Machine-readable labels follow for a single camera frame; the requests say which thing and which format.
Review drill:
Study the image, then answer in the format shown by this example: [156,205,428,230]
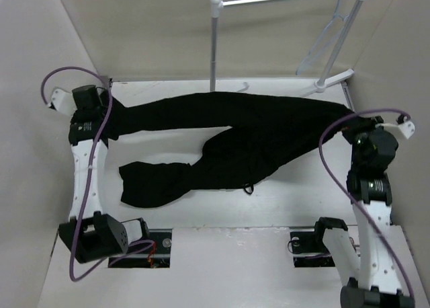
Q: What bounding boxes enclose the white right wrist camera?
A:
[380,120,415,141]

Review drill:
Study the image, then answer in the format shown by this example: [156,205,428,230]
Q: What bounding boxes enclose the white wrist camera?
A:
[48,87,76,116]
[380,120,415,141]

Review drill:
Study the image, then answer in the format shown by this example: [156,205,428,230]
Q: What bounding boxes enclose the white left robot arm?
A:
[59,85,151,264]

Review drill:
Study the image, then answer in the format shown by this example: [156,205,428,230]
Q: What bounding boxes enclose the light blue clothes hanger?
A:
[295,0,349,75]

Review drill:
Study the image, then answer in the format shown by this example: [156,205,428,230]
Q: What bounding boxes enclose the left aluminium table rail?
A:
[100,75,113,89]

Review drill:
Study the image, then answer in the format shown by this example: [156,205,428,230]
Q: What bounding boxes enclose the white metal clothes rack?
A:
[207,0,365,96]

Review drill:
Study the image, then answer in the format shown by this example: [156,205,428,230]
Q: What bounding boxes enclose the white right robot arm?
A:
[311,112,416,307]

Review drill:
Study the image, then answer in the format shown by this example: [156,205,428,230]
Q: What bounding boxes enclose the black trousers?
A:
[105,92,371,208]

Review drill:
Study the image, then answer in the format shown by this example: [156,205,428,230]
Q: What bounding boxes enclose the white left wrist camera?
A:
[48,87,76,116]

